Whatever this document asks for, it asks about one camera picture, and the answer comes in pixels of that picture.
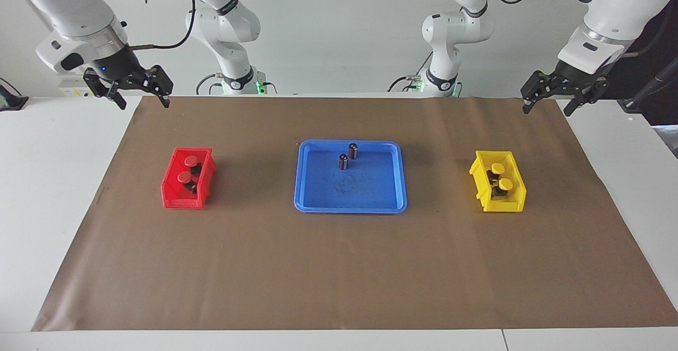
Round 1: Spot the blue plastic tray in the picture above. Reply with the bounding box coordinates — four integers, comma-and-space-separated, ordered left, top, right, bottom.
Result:
294, 140, 408, 214

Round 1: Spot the black stand pole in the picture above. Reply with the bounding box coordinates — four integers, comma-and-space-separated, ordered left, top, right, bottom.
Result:
617, 57, 678, 114

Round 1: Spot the red plastic bin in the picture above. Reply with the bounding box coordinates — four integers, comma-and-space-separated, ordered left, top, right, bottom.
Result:
161, 147, 217, 210

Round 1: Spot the black device on table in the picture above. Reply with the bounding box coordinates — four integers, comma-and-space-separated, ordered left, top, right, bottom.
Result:
0, 78, 29, 112

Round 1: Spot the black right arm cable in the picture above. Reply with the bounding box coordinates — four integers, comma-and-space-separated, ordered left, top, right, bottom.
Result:
127, 0, 197, 51

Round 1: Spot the yellow plastic bin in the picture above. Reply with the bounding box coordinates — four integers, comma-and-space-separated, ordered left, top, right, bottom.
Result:
469, 150, 527, 213

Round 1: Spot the white wall socket strip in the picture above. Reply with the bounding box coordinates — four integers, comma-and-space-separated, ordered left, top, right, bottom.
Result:
57, 78, 92, 97

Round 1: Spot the brown paper mat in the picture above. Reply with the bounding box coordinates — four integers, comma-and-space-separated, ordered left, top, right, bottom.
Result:
32, 96, 678, 332

